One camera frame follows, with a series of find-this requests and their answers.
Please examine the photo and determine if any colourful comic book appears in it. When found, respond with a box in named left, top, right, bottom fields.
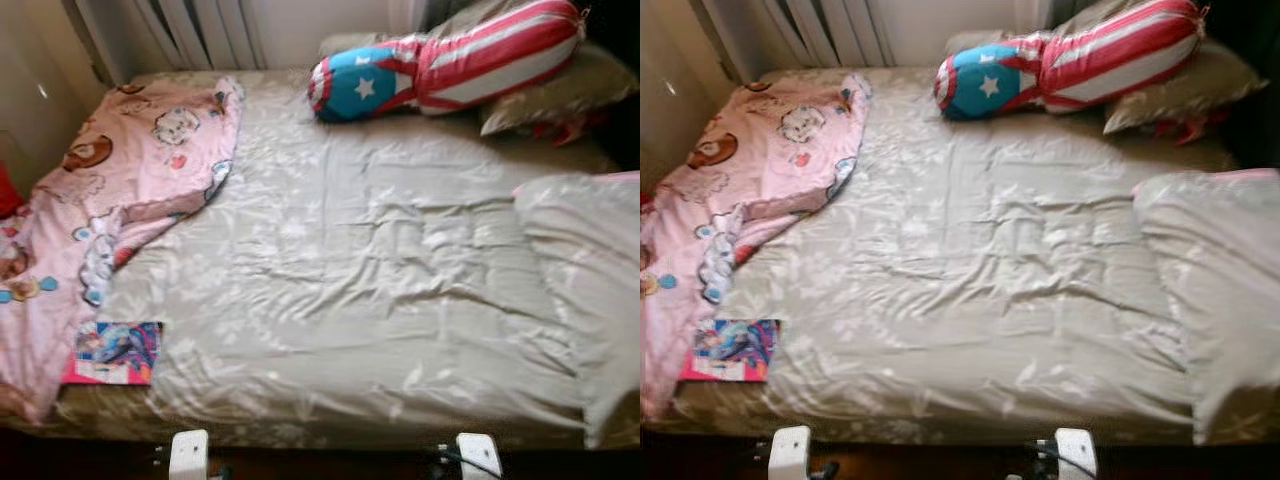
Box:
left=62, top=320, right=164, bottom=387
left=680, top=318, right=783, bottom=384

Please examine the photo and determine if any grey floral folded duvet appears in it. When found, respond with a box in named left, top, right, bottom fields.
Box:
left=1132, top=168, right=1280, bottom=446
left=512, top=172, right=641, bottom=449

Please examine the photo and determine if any pink cartoon blanket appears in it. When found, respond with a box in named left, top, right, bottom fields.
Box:
left=640, top=72, right=873, bottom=421
left=0, top=78, right=246, bottom=426

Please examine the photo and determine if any red cloth item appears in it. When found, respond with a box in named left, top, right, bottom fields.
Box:
left=525, top=110, right=611, bottom=149
left=1150, top=110, right=1236, bottom=149

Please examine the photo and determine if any flag pattern bolster pillow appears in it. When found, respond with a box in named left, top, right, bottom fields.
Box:
left=933, top=0, right=1211, bottom=121
left=307, top=0, right=589, bottom=124

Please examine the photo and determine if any grey curtain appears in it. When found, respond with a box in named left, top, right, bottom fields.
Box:
left=65, top=0, right=267, bottom=87
left=420, top=0, right=463, bottom=33
left=1045, top=0, right=1087, bottom=31
left=700, top=0, right=896, bottom=87

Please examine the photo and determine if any white sheer curtain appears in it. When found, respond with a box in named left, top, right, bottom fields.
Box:
left=1012, top=0, right=1051, bottom=37
left=387, top=0, right=429, bottom=39

